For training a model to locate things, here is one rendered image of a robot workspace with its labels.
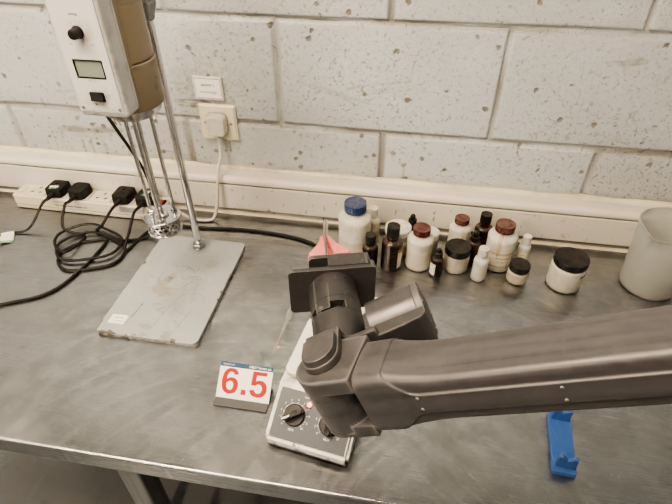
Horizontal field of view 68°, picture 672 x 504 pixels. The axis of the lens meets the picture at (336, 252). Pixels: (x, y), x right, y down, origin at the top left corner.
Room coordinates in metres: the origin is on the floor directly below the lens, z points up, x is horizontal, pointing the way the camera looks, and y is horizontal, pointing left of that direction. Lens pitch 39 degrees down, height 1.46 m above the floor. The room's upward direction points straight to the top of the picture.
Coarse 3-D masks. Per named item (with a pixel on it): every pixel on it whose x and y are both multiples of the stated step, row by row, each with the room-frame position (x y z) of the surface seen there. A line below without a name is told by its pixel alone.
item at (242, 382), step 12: (228, 372) 0.51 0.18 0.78; (240, 372) 0.51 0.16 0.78; (252, 372) 0.51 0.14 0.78; (264, 372) 0.51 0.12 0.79; (228, 384) 0.50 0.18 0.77; (240, 384) 0.50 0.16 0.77; (252, 384) 0.50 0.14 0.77; (264, 384) 0.50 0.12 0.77; (252, 396) 0.48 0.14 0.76; (264, 396) 0.48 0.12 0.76
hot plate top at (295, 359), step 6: (306, 324) 0.57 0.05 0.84; (306, 330) 0.56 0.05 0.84; (306, 336) 0.54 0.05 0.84; (300, 342) 0.53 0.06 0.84; (300, 348) 0.52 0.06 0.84; (294, 354) 0.51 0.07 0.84; (300, 354) 0.51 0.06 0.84; (294, 360) 0.49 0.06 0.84; (300, 360) 0.49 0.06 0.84; (288, 366) 0.48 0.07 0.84; (294, 366) 0.48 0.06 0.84; (288, 372) 0.47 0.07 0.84; (294, 372) 0.47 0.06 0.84
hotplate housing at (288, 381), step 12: (288, 384) 0.46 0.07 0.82; (276, 396) 0.45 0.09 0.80; (276, 444) 0.40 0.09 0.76; (288, 444) 0.39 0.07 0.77; (300, 444) 0.39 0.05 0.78; (348, 444) 0.38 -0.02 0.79; (312, 456) 0.38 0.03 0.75; (324, 456) 0.37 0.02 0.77; (336, 456) 0.37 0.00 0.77; (348, 456) 0.37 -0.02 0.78
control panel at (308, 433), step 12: (288, 396) 0.45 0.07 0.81; (300, 396) 0.45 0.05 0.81; (276, 408) 0.43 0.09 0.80; (312, 408) 0.43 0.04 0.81; (276, 420) 0.42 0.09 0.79; (312, 420) 0.41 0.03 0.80; (276, 432) 0.40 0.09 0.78; (288, 432) 0.40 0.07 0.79; (300, 432) 0.40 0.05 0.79; (312, 432) 0.40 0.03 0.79; (312, 444) 0.39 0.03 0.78; (324, 444) 0.38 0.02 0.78; (336, 444) 0.38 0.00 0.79
